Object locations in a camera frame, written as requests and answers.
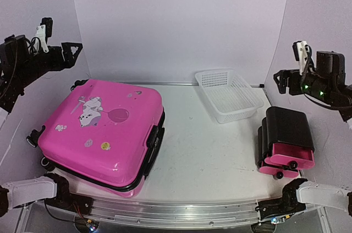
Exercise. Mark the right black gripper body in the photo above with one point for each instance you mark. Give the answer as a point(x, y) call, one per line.
point(295, 89)

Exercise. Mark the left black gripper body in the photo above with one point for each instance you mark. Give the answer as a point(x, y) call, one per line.
point(55, 64)

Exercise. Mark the pink hard-shell suitcase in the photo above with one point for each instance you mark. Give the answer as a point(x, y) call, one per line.
point(106, 133)

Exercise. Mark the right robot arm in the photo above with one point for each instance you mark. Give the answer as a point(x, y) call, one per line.
point(323, 83)

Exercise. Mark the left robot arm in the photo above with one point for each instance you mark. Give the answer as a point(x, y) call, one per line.
point(20, 68)

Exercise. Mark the white perforated plastic basket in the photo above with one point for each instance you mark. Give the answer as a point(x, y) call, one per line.
point(228, 96)

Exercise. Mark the black and pink drawer organizer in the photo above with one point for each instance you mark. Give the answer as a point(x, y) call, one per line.
point(284, 143)

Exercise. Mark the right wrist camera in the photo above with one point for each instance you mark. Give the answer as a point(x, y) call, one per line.
point(301, 51)

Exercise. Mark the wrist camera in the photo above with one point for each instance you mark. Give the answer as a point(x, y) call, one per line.
point(301, 51)
point(43, 33)

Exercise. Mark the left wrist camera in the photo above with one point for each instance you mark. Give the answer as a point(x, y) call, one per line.
point(43, 33)

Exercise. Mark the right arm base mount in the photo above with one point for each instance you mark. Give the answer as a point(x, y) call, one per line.
point(278, 207)

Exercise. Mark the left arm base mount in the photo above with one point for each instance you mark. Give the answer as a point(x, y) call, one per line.
point(65, 200)

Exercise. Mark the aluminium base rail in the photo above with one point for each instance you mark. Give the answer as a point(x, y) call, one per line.
point(190, 216)

